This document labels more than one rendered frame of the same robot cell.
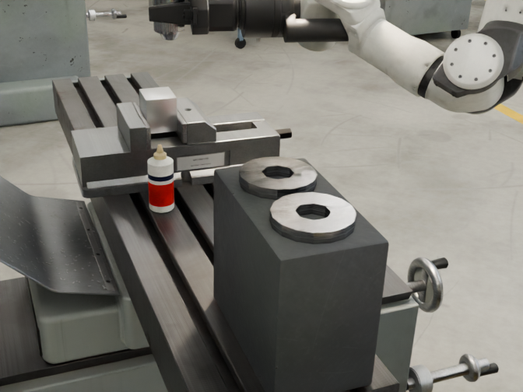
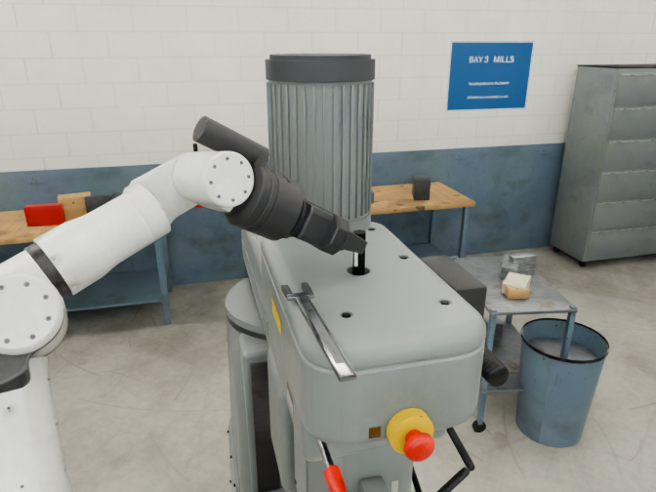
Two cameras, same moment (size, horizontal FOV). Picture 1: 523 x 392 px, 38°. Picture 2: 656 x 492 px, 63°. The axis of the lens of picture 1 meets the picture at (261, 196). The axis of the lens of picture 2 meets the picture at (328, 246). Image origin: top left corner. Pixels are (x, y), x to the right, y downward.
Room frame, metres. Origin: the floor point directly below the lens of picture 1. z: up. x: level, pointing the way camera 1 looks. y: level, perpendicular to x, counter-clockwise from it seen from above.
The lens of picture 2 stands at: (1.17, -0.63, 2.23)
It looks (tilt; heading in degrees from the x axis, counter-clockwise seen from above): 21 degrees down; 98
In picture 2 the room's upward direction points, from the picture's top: straight up
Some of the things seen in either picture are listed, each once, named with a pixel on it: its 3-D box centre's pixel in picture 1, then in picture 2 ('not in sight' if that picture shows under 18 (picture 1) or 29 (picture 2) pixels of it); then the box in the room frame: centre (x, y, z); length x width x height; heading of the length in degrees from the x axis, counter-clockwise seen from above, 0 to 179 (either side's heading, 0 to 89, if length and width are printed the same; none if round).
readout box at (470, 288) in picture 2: not in sight; (450, 309); (1.32, 0.55, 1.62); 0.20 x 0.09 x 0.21; 112
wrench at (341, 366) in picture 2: not in sight; (316, 324); (1.08, -0.04, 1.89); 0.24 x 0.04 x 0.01; 115
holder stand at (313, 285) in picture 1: (290, 267); not in sight; (0.74, -0.04, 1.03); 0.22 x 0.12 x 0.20; 21
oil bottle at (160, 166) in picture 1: (160, 176); not in sight; (1.06, 0.16, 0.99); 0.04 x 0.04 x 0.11
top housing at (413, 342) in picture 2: not in sight; (354, 310); (1.11, 0.16, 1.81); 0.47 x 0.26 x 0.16; 112
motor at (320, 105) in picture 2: not in sight; (320, 143); (1.03, 0.38, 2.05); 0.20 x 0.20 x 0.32
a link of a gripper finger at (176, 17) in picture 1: (170, 14); not in sight; (1.09, 0.14, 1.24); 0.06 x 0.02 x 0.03; 99
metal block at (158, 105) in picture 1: (158, 110); not in sight; (1.20, 0.18, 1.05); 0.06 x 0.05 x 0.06; 20
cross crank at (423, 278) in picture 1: (410, 288); not in sight; (1.31, -0.32, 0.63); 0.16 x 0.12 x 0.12; 112
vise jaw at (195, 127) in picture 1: (190, 120); not in sight; (1.22, 0.13, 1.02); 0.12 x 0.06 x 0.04; 20
